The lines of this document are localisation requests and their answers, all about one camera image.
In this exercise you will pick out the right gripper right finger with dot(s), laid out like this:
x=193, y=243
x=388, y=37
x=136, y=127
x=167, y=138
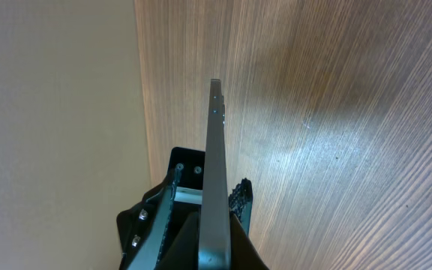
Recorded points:
x=244, y=256

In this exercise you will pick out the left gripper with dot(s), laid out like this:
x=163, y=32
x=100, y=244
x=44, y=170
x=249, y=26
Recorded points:
x=142, y=229

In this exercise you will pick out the turquoise-screen smartphone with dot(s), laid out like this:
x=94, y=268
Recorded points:
x=214, y=248

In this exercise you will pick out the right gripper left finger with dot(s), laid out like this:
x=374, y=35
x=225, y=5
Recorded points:
x=182, y=254

